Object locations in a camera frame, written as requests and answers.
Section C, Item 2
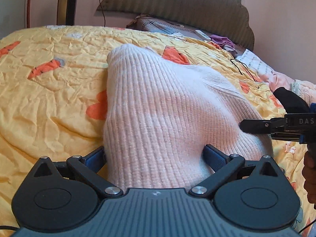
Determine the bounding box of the gold tower fan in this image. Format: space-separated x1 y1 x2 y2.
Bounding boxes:
56 0 77 26

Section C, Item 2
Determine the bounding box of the purple cloth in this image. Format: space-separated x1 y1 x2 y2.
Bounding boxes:
210 34 236 52

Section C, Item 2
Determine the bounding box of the grey scalloped headboard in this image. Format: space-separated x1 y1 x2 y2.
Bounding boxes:
98 0 255 50

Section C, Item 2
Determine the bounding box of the yellow carrot print quilt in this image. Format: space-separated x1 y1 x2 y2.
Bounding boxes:
1 26 315 236

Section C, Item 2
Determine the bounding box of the black power cable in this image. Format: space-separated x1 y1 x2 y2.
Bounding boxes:
98 0 107 27

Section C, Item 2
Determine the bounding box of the white patterned pillow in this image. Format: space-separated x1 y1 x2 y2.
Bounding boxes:
236 49 274 77

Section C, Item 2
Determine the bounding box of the white remote control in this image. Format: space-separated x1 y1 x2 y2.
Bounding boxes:
195 29 211 42

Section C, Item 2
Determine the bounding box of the black thin wire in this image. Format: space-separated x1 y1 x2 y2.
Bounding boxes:
230 58 260 89

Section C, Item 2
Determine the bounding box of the right hand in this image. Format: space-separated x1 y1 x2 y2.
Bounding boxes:
302 151 316 204

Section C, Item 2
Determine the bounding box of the black garment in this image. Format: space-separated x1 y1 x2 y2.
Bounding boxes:
273 87 310 113

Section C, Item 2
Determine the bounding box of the pink knitted sweater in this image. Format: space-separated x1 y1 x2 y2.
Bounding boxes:
103 44 273 190

